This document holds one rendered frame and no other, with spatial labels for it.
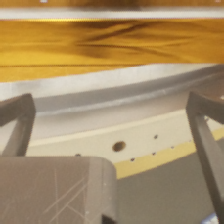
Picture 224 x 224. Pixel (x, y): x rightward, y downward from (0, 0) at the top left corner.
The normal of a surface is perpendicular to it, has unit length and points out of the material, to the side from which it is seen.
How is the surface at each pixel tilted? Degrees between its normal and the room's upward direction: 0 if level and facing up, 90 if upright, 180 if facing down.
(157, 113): 0
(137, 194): 62
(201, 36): 90
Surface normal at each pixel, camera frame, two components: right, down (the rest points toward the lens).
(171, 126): 0.38, 0.54
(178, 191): 0.36, 0.09
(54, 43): 0.01, 0.58
